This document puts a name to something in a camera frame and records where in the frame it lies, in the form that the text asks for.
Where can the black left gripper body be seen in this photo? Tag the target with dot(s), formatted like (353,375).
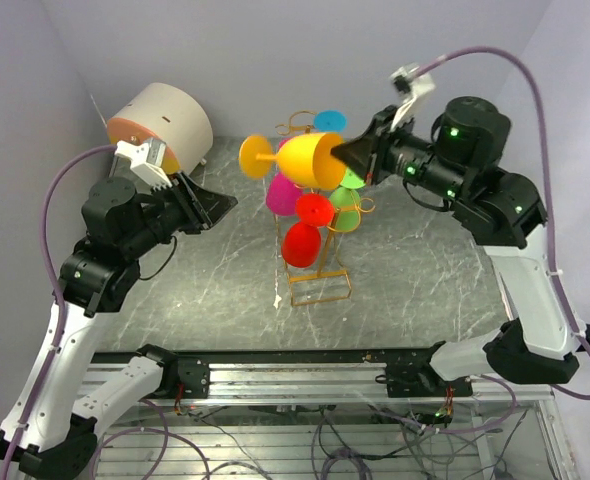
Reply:
(188,214)

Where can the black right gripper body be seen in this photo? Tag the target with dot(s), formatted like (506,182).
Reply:
(385,137)

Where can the green wine glass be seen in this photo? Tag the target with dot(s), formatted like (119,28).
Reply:
(347,200)

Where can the orange wine glass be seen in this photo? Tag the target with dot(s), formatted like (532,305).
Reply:
(305,160)

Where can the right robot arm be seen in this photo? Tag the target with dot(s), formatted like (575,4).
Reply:
(505,215)

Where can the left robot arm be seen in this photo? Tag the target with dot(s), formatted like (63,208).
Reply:
(51,432)

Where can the blue wine glass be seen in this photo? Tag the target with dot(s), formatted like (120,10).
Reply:
(330,121)

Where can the pink wine glass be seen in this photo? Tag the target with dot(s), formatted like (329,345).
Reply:
(282,196)

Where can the red wine glass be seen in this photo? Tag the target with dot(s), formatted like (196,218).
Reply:
(302,242)

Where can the round white drawer cabinet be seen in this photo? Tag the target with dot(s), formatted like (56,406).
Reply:
(169,114)

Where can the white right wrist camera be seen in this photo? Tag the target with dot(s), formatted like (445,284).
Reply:
(413,90)

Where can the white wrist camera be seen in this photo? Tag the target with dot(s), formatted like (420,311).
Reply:
(146,161)
(413,90)

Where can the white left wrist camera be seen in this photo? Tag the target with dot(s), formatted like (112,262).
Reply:
(146,161)

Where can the gold wire glass rack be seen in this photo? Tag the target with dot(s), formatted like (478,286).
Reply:
(327,279)

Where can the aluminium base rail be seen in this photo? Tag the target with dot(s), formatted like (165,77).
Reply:
(272,377)

